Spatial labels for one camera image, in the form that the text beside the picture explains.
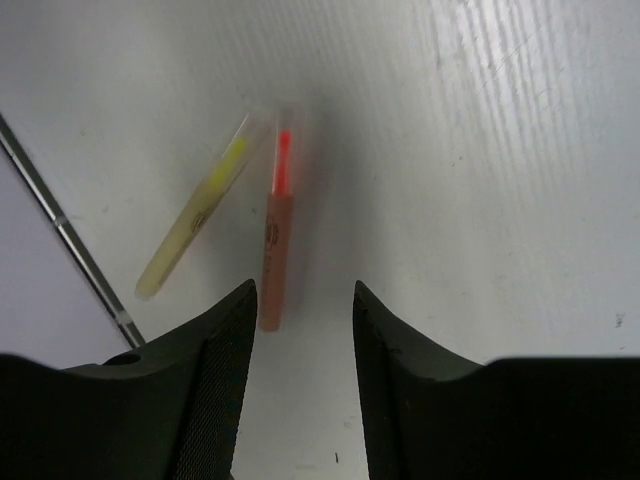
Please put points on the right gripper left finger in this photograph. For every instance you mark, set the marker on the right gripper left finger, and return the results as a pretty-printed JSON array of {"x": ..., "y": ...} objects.
[{"x": 169, "y": 409}]

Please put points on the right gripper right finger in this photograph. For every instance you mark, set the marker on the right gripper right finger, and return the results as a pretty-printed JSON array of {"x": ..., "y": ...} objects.
[{"x": 429, "y": 413}]

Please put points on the slim yellow highlighter pen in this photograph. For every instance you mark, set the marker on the slim yellow highlighter pen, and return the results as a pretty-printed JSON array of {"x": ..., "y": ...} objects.
[{"x": 204, "y": 200}]

